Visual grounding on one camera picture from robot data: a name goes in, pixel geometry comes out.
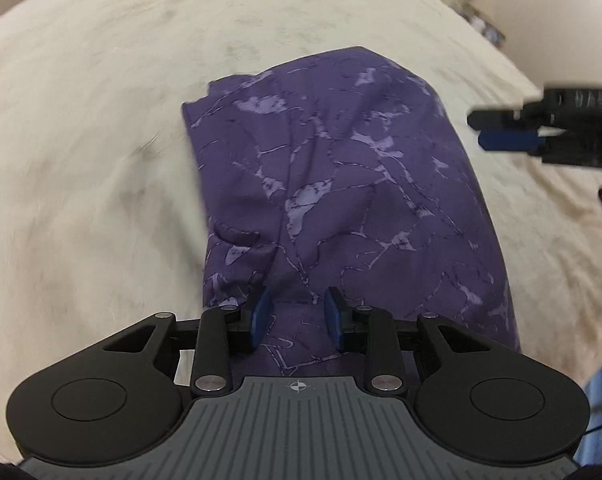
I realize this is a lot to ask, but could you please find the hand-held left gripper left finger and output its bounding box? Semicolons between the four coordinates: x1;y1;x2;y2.
103;285;275;394

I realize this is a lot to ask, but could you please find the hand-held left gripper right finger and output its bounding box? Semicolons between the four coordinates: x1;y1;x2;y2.
324;286;502;394

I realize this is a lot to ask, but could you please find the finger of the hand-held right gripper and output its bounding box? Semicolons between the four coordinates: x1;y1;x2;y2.
467;106;544;132
478;130;552;157

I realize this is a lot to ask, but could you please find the purple patterned hooded jacket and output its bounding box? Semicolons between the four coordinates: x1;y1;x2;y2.
181;46;522;379

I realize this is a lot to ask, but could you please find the blue patterned item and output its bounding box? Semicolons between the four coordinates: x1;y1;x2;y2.
453;2;508;49

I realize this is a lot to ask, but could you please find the cream embroidered bedspread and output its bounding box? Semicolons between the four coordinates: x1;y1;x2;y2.
0;0;602;466

